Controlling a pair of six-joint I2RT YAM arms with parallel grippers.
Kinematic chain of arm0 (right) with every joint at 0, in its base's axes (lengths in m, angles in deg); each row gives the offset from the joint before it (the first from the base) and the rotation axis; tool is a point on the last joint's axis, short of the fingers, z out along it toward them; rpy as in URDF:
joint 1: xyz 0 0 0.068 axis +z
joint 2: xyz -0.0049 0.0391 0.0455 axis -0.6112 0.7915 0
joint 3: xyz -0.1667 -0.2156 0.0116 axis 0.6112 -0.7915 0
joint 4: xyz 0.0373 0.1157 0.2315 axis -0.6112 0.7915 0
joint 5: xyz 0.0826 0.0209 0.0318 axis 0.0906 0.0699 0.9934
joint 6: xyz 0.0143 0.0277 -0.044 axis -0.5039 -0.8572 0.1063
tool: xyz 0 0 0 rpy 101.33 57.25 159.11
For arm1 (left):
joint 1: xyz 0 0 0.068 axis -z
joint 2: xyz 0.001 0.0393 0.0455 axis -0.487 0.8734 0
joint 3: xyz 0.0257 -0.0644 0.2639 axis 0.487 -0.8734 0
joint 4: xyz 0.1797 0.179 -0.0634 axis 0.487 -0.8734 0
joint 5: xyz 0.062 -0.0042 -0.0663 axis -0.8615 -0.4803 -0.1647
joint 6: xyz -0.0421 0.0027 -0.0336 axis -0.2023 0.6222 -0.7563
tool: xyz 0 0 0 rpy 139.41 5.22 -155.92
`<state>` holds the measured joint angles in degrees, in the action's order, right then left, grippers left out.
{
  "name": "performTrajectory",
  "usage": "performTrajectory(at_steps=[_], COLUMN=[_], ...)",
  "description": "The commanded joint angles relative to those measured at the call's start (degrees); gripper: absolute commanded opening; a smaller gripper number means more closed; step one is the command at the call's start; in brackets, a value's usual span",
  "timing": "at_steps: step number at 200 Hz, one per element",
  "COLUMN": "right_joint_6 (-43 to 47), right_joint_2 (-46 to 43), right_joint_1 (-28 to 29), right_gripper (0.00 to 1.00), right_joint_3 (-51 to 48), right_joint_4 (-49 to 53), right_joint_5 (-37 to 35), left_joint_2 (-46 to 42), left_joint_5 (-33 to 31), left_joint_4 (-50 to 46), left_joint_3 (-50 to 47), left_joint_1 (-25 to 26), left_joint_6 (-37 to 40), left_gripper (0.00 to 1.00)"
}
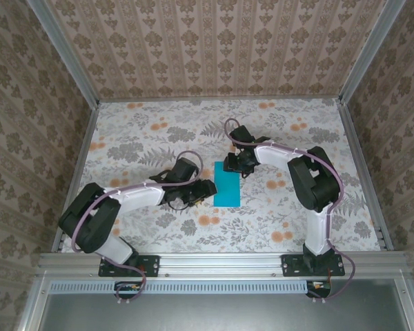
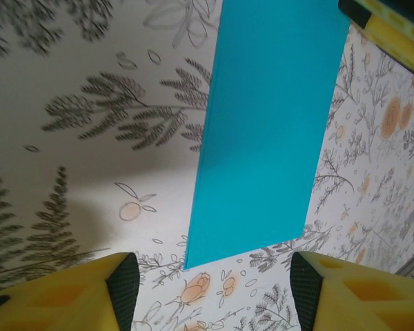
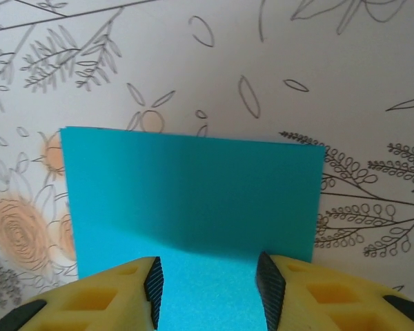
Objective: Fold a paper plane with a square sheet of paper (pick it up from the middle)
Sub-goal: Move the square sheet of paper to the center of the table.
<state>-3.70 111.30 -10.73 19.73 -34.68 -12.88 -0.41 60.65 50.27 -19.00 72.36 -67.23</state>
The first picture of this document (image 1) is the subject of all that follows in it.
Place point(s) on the grey metal panel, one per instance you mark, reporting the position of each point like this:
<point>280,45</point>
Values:
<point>221,313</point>

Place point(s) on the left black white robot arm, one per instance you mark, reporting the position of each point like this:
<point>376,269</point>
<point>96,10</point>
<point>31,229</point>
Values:
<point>89,220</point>

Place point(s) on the wide aluminium frame beam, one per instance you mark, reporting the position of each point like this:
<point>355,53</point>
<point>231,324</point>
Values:
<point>221,263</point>

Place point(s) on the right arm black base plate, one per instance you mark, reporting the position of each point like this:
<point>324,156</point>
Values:
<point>291,267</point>

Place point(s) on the aluminium side rail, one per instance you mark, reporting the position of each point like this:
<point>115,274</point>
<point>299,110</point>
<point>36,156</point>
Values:
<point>358,155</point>
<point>83,155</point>

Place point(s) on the aluminium lower frame rail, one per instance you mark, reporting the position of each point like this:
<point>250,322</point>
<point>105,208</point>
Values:
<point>32,307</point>
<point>407,307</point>

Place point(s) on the turquoise cloth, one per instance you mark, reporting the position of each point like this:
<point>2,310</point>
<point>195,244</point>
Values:
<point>227,189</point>

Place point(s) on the black controller board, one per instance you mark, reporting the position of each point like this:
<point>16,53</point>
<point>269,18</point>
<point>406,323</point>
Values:
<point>317,292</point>
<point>127,292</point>

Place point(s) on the aluminium frame post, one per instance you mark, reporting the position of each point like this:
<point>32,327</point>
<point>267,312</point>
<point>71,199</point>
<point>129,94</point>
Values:
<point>368,51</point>
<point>65,51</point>

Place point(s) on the floral table cover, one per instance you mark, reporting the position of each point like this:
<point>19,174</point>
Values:
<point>227,234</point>

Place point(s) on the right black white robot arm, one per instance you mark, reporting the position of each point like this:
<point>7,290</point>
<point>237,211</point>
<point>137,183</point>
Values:
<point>317,186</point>

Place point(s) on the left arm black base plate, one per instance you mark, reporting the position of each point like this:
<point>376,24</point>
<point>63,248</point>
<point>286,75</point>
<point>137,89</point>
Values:
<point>152,265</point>

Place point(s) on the thin aluminium rail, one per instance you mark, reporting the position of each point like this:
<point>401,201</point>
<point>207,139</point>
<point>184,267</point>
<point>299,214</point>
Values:
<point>221,99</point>

